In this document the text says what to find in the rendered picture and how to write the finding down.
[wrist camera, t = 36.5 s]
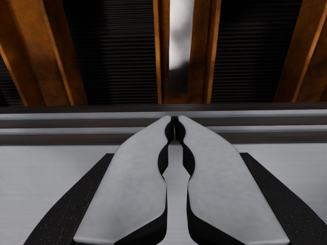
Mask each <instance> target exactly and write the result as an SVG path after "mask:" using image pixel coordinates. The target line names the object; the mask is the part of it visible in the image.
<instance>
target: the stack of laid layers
mask: <svg viewBox="0 0 327 245"><path fill-rule="evenodd" d="M166 115H170V116H178V115H183V116H186V117H188V118H190V119H191V120H193V121H195V122H197V123H199V124H201V125H202V126H204V127H206V128H208V129H210V130H211V131H213V132H215V133H217V134H218V135H220V136H221V137H223V138H224V139H226V140H227V141H228V142H229V143H289V142H327V102H292V103H228V104H164V105H70V106H6V107H0V145H61V144H71V145H72V144H123V143H124V142H125V141H126V140H127V139H129V138H130V137H131V136H133V135H134V134H136V133H138V132H139V131H141V130H142V129H144V128H146V127H147V126H149V125H151V124H152V123H154V122H156V121H157V120H159V119H160V118H162V117H164V116H166Z"/></svg>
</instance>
